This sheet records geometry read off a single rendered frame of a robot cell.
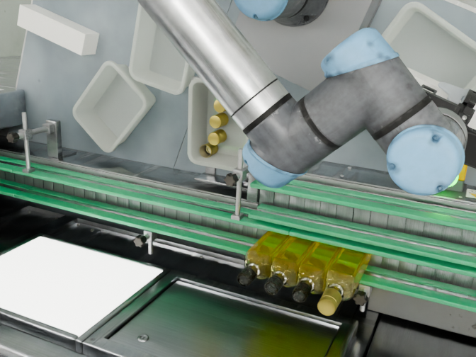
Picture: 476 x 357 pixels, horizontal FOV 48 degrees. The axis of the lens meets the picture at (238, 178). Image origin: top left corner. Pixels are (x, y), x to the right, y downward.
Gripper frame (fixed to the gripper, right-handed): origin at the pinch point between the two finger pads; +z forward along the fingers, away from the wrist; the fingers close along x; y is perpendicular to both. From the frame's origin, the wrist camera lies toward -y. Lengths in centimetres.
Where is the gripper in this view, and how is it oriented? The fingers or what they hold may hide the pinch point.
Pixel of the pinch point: (460, 117)
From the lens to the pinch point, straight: 92.9
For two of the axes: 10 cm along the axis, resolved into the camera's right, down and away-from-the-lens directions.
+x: -3.4, 8.4, 4.2
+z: 4.2, -2.7, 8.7
